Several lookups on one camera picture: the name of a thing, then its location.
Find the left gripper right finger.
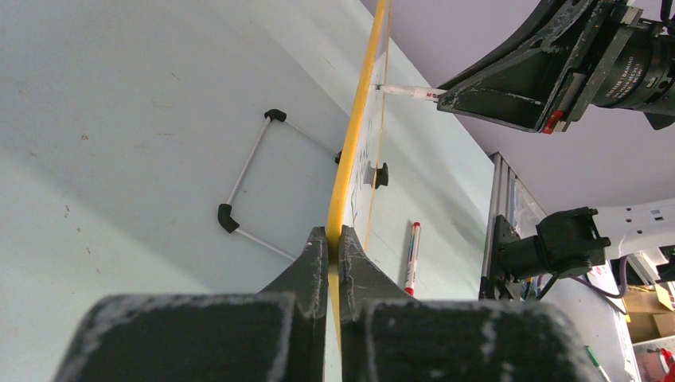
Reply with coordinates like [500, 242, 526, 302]
[338, 227, 600, 381]

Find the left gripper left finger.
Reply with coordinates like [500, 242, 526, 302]
[55, 227, 328, 381]

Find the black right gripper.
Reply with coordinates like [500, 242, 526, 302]
[437, 1, 649, 133]

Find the black whiteboard marker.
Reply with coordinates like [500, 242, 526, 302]
[376, 84, 447, 103]

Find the yellow framed whiteboard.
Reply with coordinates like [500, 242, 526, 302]
[325, 1, 392, 344]

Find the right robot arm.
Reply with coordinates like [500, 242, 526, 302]
[437, 1, 674, 279]

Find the red whiteboard marker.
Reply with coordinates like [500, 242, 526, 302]
[404, 221, 421, 296]

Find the black right whiteboard foot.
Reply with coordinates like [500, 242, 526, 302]
[366, 162, 389, 189]

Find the green marker in background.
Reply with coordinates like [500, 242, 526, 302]
[584, 345, 611, 382]

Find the cardboard box in background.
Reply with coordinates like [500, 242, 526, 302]
[622, 285, 674, 343]

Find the white wire board stand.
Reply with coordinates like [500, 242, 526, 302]
[216, 108, 341, 261]

